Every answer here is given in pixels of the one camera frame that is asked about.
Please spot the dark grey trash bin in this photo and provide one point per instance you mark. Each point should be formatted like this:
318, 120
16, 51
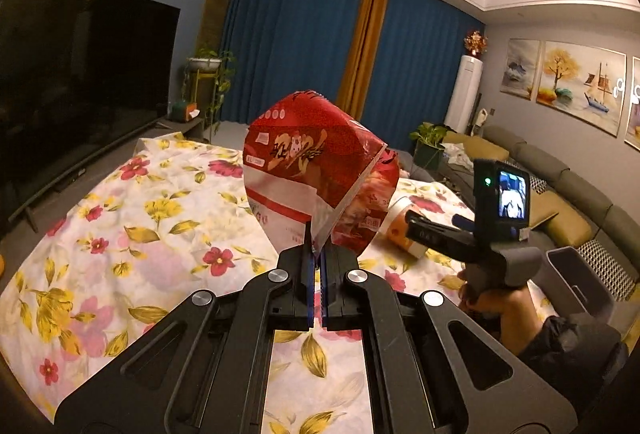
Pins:
572, 287

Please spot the small landscape painting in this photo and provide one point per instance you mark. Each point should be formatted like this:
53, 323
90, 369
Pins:
519, 72

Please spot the yellow cushion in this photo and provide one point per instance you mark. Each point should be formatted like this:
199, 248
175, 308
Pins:
476, 147
558, 219

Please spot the black television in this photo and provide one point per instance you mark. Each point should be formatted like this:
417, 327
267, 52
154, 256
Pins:
77, 77

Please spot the sailboat painting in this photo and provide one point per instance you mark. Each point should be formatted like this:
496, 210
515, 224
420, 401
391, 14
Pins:
585, 82

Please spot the white orange paper cup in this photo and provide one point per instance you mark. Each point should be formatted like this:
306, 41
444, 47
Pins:
394, 229

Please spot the potted plant green pot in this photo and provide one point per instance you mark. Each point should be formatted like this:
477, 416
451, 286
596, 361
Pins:
429, 150

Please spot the red snack bag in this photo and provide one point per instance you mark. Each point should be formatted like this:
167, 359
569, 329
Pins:
310, 170

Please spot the patterned pillow near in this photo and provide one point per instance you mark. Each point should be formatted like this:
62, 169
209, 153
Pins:
617, 279

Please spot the blue curtains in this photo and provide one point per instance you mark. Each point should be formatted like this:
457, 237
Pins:
281, 46

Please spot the purple abstract painting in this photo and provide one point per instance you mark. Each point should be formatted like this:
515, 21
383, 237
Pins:
632, 136

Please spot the orange curtain strip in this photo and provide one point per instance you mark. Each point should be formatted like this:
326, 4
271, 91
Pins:
353, 92

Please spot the white cloth on sofa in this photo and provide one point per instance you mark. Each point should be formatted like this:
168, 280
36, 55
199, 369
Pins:
455, 155

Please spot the plant on wooden stand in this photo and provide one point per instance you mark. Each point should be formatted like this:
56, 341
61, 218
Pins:
207, 81

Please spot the white standing air conditioner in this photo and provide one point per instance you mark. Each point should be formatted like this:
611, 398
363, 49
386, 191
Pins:
464, 94

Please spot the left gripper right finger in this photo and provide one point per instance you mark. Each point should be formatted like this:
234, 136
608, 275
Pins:
343, 300

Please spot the red flower ornament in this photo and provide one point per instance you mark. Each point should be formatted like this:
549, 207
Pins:
475, 43

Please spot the person's right hand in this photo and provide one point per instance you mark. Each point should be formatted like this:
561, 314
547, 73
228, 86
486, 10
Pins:
519, 322

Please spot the yellow cushion far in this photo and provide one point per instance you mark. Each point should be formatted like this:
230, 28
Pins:
476, 147

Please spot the grey sectional sofa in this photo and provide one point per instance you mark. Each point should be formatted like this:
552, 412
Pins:
611, 225

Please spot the yellow cushion near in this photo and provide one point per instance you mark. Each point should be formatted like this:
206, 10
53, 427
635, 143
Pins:
558, 219

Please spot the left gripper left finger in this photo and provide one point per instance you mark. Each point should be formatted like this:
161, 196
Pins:
294, 307

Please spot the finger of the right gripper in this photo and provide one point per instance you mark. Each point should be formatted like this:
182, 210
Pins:
462, 222
448, 240

